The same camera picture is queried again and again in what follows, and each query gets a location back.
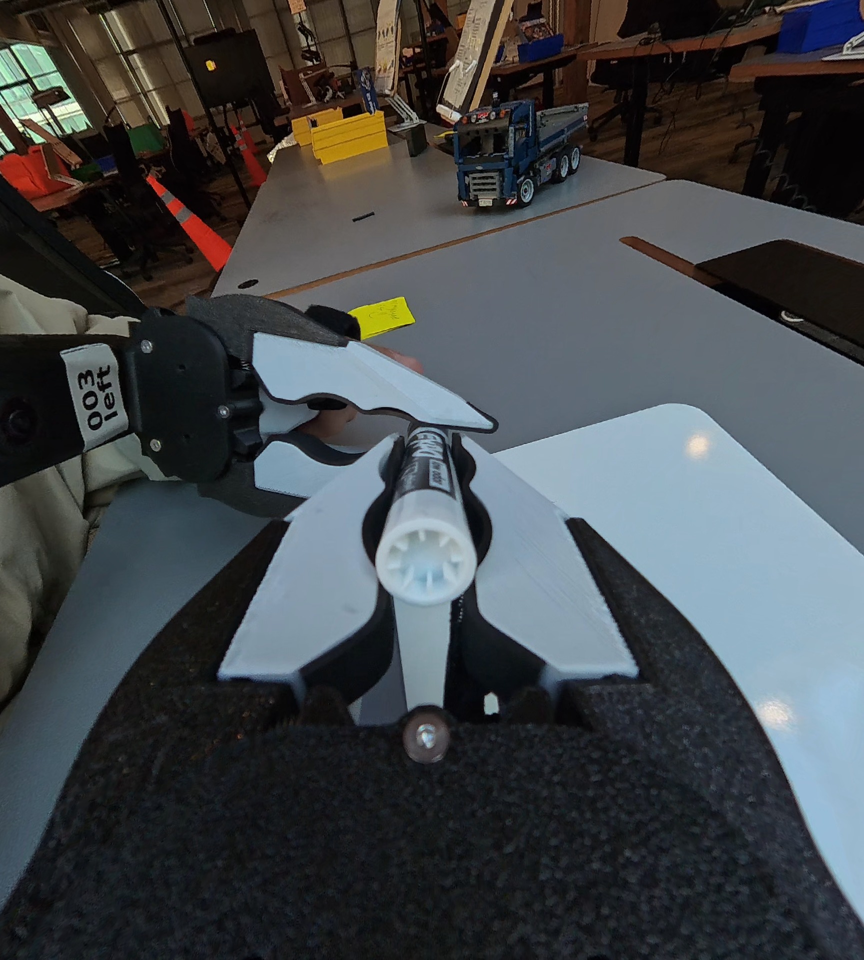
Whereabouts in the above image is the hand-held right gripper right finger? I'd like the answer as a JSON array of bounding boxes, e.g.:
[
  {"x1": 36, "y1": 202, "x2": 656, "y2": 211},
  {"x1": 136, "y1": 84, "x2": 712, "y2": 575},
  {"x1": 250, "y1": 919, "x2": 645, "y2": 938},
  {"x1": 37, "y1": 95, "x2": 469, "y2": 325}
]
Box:
[{"x1": 450, "y1": 433, "x2": 641, "y2": 704}]

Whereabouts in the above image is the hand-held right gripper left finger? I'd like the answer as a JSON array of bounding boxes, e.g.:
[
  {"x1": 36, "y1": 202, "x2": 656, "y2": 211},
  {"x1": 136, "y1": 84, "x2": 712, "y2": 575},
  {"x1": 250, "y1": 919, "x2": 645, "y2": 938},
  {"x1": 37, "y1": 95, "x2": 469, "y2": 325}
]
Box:
[{"x1": 218, "y1": 435, "x2": 406, "y2": 704}]

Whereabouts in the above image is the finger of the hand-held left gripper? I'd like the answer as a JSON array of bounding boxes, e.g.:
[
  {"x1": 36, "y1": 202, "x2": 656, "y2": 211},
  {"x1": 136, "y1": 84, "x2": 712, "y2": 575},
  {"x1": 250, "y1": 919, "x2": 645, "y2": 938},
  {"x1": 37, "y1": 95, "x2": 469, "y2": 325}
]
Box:
[
  {"x1": 254, "y1": 437, "x2": 373, "y2": 501},
  {"x1": 252, "y1": 330, "x2": 499, "y2": 436}
]

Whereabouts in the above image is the white dry erase marker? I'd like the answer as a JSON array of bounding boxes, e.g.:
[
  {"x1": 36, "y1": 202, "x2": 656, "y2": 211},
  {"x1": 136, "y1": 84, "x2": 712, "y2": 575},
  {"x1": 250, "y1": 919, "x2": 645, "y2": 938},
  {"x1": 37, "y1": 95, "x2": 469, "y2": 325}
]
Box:
[{"x1": 374, "y1": 423, "x2": 478, "y2": 607}]

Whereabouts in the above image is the white whiteboard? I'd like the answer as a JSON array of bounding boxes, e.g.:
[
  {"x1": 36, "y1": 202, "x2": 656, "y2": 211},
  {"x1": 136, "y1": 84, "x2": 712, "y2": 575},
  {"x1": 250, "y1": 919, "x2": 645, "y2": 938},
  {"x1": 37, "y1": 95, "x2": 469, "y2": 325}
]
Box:
[{"x1": 492, "y1": 403, "x2": 864, "y2": 960}]

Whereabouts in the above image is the person's left hand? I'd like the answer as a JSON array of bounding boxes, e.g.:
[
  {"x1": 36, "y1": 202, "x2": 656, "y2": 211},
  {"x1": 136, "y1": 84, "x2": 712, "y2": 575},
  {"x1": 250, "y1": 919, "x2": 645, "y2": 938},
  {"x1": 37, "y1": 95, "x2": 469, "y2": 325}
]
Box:
[{"x1": 303, "y1": 341, "x2": 425, "y2": 445}]

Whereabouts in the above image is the yellow paper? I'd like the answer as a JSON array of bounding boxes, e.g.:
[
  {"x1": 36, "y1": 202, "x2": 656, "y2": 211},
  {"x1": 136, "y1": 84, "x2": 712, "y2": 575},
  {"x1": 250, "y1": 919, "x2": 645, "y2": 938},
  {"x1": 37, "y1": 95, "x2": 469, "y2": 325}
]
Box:
[{"x1": 347, "y1": 296, "x2": 416, "y2": 341}]

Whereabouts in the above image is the red orange object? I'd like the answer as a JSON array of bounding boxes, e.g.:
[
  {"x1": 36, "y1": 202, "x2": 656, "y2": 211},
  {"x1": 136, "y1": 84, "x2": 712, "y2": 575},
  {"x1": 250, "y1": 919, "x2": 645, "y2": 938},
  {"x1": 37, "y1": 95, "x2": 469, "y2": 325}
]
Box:
[{"x1": 145, "y1": 174, "x2": 234, "y2": 273}]

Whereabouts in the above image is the yellow bin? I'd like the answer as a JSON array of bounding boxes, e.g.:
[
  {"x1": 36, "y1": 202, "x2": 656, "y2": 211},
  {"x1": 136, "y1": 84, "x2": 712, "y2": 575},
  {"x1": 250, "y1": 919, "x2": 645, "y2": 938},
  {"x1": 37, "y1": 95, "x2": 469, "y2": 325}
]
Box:
[{"x1": 291, "y1": 107, "x2": 389, "y2": 166}]

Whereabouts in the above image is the orange traffic cone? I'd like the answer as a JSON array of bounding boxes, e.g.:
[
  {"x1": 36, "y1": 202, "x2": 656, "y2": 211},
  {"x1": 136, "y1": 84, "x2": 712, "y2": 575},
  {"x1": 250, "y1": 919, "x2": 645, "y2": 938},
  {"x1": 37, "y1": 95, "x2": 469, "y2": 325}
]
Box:
[{"x1": 231, "y1": 120, "x2": 269, "y2": 189}]

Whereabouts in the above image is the orange bag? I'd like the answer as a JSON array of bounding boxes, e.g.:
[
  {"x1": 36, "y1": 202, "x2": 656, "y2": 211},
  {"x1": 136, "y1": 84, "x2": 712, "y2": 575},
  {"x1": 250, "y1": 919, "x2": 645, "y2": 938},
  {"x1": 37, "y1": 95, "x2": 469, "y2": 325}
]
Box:
[{"x1": 0, "y1": 146, "x2": 73, "y2": 200}]

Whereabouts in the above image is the blue toy truck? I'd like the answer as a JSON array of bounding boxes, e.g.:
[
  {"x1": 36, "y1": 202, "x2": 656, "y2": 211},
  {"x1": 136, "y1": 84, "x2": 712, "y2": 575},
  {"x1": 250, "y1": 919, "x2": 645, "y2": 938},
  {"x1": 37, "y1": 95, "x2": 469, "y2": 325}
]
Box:
[{"x1": 453, "y1": 99, "x2": 590, "y2": 210}]

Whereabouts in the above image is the person's beige jacket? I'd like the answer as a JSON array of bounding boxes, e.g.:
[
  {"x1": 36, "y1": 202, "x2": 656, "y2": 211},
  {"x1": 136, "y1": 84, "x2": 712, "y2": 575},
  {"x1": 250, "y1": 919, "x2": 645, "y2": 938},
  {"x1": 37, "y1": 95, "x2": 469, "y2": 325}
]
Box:
[{"x1": 0, "y1": 251, "x2": 149, "y2": 826}]

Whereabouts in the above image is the black screen on stand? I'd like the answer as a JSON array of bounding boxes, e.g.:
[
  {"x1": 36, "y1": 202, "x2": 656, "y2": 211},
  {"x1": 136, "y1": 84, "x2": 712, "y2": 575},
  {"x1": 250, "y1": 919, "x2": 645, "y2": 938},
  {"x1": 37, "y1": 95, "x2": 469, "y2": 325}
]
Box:
[{"x1": 180, "y1": 30, "x2": 275, "y2": 207}]

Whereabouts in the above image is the white curved sign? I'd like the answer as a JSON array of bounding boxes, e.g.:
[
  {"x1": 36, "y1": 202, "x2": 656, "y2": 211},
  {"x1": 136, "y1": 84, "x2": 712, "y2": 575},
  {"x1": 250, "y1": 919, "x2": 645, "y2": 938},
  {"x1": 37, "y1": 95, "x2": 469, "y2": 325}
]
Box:
[{"x1": 374, "y1": 0, "x2": 403, "y2": 97}]

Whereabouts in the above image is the blue storage bin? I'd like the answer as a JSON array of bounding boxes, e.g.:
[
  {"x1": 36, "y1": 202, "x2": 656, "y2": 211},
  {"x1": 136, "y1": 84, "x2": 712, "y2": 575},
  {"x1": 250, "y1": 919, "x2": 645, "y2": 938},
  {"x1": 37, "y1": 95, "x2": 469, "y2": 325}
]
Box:
[
  {"x1": 777, "y1": 0, "x2": 864, "y2": 55},
  {"x1": 514, "y1": 33, "x2": 566, "y2": 65}
]

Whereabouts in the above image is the black cable cover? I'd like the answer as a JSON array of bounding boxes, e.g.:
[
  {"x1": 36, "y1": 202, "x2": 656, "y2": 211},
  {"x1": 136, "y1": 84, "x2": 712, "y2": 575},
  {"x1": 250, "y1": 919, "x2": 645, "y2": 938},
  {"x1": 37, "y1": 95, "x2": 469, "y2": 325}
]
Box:
[{"x1": 694, "y1": 240, "x2": 864, "y2": 372}]

